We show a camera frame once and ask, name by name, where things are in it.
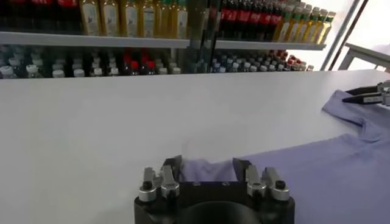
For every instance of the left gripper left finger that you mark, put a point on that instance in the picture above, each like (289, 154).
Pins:
(167, 182)

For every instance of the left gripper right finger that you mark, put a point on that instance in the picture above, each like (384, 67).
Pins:
(253, 182)

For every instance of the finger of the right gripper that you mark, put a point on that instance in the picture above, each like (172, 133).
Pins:
(364, 90)
(362, 99)

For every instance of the plain purple t-shirt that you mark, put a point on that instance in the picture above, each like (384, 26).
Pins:
(335, 182)

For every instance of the grey metal shelf rack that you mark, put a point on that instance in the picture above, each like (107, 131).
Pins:
(91, 41)
(268, 45)

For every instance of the red cap cola bottle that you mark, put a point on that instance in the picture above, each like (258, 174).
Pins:
(68, 15)
(278, 18)
(134, 67)
(237, 18)
(17, 15)
(261, 19)
(151, 67)
(270, 20)
(225, 18)
(43, 15)
(250, 19)

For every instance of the small dark drink bottle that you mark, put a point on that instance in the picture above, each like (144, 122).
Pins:
(79, 73)
(114, 71)
(58, 74)
(97, 72)

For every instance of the green clear bottle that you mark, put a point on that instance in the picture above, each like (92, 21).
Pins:
(32, 71)
(6, 72)

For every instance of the grey metal frame table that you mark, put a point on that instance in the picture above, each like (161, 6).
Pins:
(365, 53)

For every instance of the black frame pole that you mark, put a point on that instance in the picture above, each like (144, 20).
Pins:
(351, 30)

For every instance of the grey frame pole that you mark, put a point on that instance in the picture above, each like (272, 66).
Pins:
(342, 30)

